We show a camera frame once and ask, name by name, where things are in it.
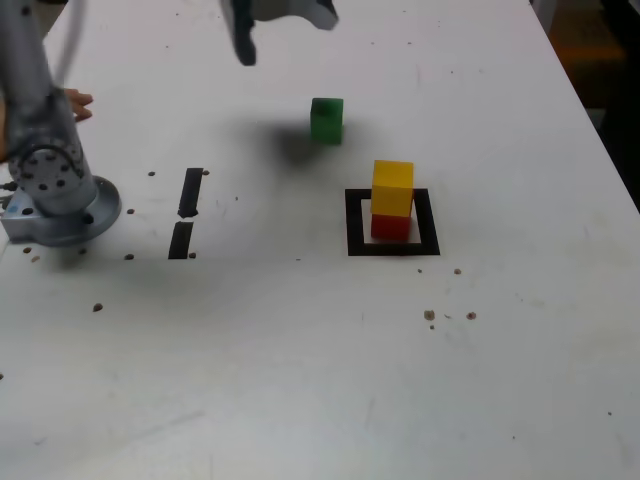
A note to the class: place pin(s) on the red cube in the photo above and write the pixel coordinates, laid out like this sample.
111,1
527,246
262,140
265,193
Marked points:
390,227

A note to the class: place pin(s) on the black tape square outline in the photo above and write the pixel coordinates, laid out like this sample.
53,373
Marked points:
354,225

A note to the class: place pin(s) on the yellow cube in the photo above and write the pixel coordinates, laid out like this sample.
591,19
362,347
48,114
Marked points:
392,187

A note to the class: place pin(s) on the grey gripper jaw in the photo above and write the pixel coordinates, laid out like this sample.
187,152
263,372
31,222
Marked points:
310,10
242,35

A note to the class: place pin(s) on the person's hand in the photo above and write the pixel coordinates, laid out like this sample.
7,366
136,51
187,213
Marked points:
80,102

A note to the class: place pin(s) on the green cube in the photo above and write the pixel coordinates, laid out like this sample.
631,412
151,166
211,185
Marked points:
326,122

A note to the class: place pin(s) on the black tape strip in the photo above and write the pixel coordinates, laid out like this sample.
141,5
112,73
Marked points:
192,190

